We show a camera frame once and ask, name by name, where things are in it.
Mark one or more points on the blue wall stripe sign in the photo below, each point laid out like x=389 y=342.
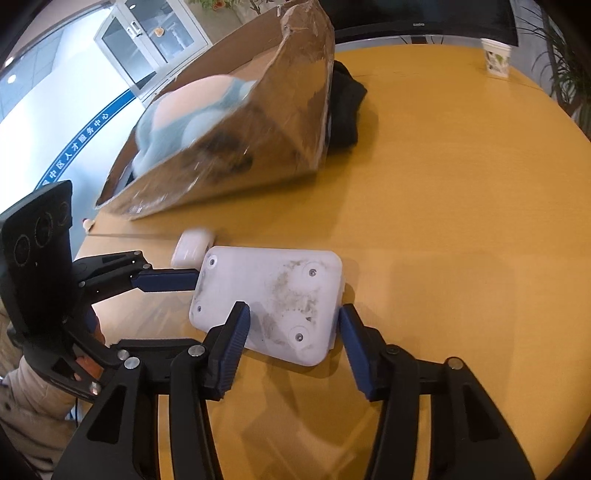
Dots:
x=92 y=127

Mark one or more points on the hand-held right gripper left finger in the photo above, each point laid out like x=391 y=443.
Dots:
x=233 y=350

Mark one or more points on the person's left hand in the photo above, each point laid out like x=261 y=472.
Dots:
x=87 y=368

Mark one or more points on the flowering plant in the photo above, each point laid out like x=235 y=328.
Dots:
x=217 y=3

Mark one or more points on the green potted plant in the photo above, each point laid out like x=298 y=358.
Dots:
x=570 y=69

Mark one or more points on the white earbud case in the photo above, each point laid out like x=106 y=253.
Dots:
x=189 y=249

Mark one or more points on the glass door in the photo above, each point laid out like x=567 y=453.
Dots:
x=138 y=41

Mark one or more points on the light blue plush toy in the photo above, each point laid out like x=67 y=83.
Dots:
x=184 y=110

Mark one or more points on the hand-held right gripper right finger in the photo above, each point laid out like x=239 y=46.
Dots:
x=358 y=350

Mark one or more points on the brown cardboard box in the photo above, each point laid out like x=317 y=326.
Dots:
x=258 y=152

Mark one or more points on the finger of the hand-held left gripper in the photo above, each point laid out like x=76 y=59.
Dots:
x=152 y=348
x=166 y=280

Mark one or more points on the black monitor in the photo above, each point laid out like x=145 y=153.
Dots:
x=415 y=14

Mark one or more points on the small beige object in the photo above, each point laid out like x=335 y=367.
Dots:
x=87 y=225

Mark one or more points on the person's left forearm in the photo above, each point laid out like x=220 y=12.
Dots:
x=32 y=406

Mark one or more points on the white paper cup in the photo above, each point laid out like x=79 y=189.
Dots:
x=496 y=60

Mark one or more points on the white plastic case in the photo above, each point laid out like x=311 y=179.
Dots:
x=277 y=286

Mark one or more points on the black cloth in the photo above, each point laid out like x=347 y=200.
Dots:
x=346 y=101

